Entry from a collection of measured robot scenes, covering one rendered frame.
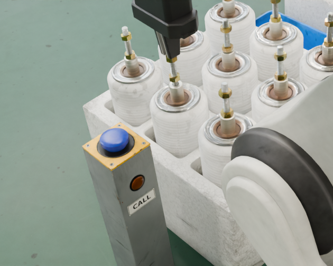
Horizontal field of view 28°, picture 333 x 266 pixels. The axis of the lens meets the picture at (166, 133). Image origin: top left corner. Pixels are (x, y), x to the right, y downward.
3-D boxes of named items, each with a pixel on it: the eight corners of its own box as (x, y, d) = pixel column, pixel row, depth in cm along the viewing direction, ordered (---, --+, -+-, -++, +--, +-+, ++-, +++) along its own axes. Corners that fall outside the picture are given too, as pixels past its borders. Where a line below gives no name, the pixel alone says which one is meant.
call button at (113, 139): (136, 146, 92) (133, 135, 91) (113, 161, 91) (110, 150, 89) (118, 133, 95) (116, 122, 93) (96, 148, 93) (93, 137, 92)
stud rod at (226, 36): (224, 57, 112) (220, 19, 108) (228, 55, 113) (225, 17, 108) (228, 59, 112) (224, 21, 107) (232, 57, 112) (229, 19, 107)
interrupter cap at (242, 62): (247, 50, 116) (247, 47, 116) (254, 76, 111) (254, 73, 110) (204, 56, 117) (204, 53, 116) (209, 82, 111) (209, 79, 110)
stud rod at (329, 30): (330, 49, 111) (332, 10, 106) (333, 53, 110) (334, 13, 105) (324, 50, 110) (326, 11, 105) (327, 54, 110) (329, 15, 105)
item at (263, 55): (308, 101, 131) (310, 24, 119) (293, 132, 125) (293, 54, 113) (263, 92, 135) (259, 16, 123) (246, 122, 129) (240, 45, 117)
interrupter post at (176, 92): (170, 95, 110) (168, 79, 107) (185, 94, 109) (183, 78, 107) (170, 104, 108) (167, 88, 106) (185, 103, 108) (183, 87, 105)
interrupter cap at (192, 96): (155, 87, 112) (155, 84, 111) (200, 83, 111) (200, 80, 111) (154, 116, 106) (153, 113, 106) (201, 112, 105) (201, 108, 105)
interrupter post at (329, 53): (332, 54, 112) (333, 38, 110) (338, 62, 110) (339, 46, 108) (318, 58, 112) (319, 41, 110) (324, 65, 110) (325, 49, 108)
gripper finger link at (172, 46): (164, 59, 102) (158, 25, 98) (180, 50, 103) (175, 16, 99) (170, 64, 101) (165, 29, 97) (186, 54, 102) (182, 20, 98)
